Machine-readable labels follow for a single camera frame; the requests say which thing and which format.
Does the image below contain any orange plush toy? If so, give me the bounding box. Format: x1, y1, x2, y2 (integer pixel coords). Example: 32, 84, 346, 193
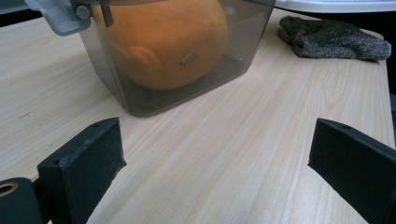
98, 0, 231, 91

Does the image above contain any plastic container with white lid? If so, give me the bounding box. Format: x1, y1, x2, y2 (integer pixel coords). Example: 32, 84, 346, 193
275, 0, 396, 14

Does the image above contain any grey transparent storage box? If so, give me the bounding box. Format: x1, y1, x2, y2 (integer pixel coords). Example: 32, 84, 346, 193
23, 0, 277, 118

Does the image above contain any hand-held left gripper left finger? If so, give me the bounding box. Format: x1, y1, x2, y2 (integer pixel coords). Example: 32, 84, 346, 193
36, 117, 127, 224

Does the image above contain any grey fluffy cloth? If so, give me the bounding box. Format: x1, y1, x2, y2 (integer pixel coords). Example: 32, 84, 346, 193
277, 15, 392, 63

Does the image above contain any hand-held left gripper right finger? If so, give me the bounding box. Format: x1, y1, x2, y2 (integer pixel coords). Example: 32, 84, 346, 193
306, 118, 396, 224

